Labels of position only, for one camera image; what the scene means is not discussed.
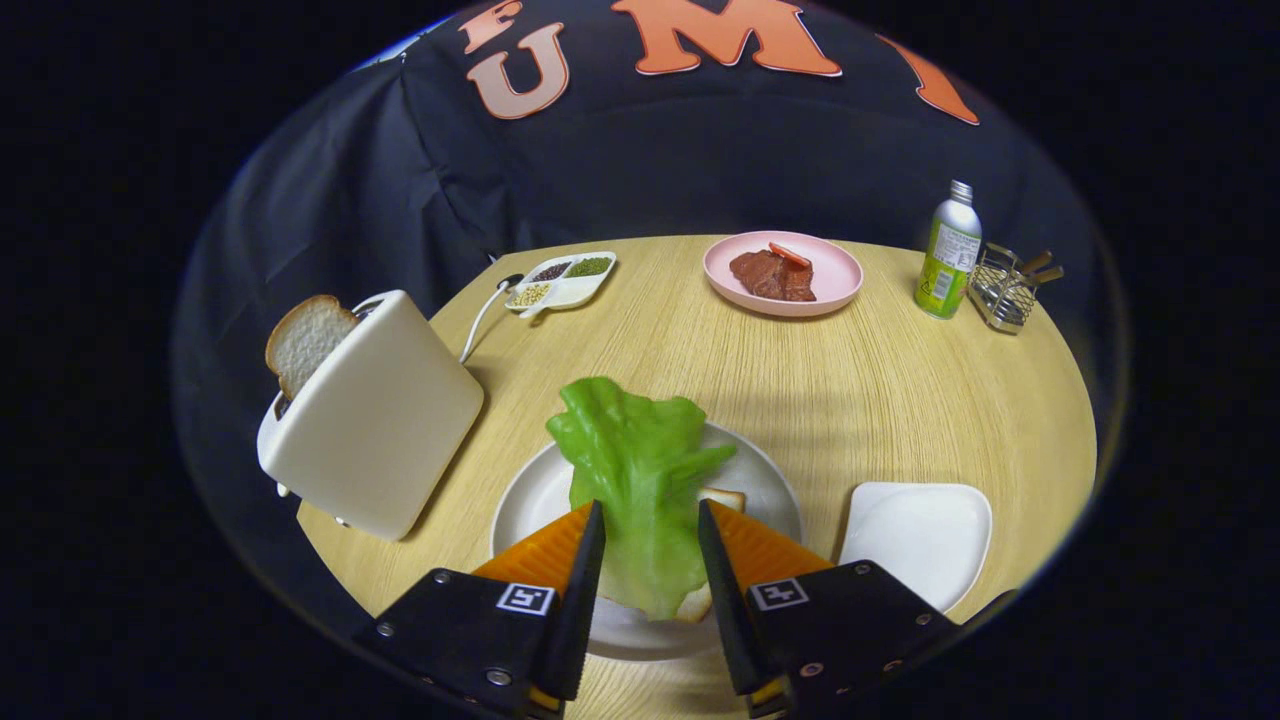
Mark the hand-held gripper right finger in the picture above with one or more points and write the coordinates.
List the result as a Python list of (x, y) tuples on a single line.
[(725, 600)]

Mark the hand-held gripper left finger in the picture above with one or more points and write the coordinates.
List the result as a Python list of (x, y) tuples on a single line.
[(585, 600)]

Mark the green lettuce leaf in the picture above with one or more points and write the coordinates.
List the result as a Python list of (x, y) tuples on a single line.
[(640, 480)]

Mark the thick white bread slice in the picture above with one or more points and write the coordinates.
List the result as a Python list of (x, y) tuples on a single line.
[(305, 340)]

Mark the thin toast slice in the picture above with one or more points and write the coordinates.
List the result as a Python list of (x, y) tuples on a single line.
[(722, 498)]

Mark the round white plate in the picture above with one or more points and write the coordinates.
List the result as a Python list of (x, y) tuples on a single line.
[(535, 500)]

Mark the square white plate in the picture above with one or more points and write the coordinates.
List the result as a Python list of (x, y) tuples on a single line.
[(920, 540)]

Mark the white toaster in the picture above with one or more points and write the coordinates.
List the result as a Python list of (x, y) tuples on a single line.
[(385, 420)]

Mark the white divided condiment dish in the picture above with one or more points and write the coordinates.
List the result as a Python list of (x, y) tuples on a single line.
[(565, 290)]

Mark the brown meat piece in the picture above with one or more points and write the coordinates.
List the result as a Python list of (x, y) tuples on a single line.
[(765, 278)]

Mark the pink plate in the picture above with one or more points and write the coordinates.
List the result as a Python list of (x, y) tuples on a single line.
[(835, 280)]

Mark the red sausage slice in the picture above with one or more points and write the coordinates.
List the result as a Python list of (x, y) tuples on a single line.
[(790, 254)]

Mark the green label metal bottle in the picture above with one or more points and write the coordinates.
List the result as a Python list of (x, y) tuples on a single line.
[(950, 260)]

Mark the black backdrop cloth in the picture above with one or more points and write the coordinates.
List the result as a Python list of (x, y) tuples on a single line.
[(700, 160)]

